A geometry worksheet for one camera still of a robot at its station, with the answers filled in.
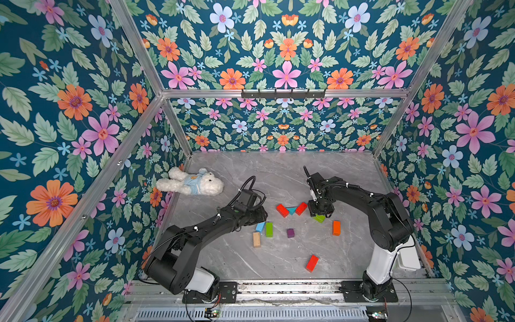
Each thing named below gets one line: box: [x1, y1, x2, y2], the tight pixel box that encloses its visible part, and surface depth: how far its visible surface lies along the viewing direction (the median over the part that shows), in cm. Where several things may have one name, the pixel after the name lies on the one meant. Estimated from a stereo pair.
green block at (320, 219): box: [313, 213, 326, 224], surface depth 92 cm
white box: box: [397, 234, 421, 272], surface depth 78 cm
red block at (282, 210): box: [275, 203, 290, 219], surface depth 96 cm
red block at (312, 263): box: [305, 254, 320, 274], surface depth 81 cm
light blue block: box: [255, 221, 266, 234], surface depth 90 cm
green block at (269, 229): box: [265, 222, 274, 239], surface depth 90 cm
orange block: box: [332, 220, 342, 237], surface depth 92 cm
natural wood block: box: [252, 231, 261, 248], surface depth 86 cm
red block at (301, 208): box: [295, 201, 308, 217], surface depth 96 cm
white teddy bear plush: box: [156, 167, 224, 196], surface depth 97 cm
